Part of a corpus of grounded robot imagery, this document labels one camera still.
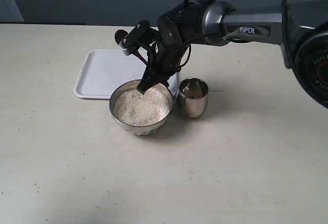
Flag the white plastic tray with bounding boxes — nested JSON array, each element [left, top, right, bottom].
[[73, 49, 146, 99]]

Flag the dark brown wooden spoon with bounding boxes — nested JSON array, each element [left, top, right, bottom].
[[114, 29, 148, 65]]

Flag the stainless steel cup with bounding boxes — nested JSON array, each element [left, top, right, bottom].
[[176, 77, 209, 118]]

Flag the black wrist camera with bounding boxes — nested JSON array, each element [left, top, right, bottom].
[[118, 20, 160, 56]]

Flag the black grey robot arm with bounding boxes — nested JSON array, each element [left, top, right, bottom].
[[137, 0, 327, 107]]

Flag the steel bowl of rice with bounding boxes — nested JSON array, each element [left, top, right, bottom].
[[109, 80, 173, 135]]

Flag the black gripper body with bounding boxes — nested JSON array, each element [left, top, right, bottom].
[[146, 40, 191, 80]]

